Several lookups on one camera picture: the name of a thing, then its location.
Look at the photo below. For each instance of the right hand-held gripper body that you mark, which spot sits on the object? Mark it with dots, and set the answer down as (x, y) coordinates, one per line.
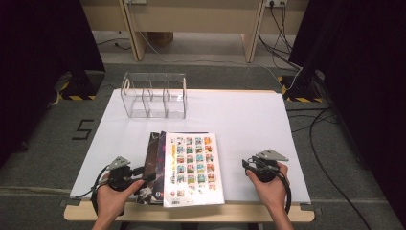
(266, 172)

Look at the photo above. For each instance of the clear acrylic magazine rack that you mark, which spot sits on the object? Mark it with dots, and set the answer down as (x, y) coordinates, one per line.
(153, 96)

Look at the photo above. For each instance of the white table sheet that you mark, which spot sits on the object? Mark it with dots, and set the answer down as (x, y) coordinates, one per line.
(239, 127)

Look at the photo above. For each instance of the white magazine with green title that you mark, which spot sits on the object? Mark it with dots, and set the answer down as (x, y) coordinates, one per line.
(191, 166)

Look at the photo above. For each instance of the red magazine with white title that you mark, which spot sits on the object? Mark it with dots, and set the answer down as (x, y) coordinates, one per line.
(153, 150)

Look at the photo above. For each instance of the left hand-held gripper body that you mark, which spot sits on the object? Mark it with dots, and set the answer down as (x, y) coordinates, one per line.
(123, 175)

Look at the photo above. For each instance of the white wall socket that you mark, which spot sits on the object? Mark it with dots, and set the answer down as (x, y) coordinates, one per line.
(276, 2)

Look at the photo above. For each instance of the grey tape piece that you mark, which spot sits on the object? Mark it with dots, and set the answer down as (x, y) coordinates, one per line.
(311, 209)
(70, 202)

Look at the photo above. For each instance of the black yellow striped stand base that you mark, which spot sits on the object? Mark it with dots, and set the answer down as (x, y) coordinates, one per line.
(79, 86)
(300, 87)

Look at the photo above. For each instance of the person's left hand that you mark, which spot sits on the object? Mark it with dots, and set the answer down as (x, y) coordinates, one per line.
(108, 202)

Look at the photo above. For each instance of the black curtain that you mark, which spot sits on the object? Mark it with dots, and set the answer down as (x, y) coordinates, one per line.
(32, 64)
(367, 64)

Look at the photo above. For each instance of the beige office desk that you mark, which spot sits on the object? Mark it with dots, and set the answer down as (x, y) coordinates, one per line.
(191, 16)

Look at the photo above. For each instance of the person's right hand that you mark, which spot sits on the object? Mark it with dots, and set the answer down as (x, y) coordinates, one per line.
(274, 191)

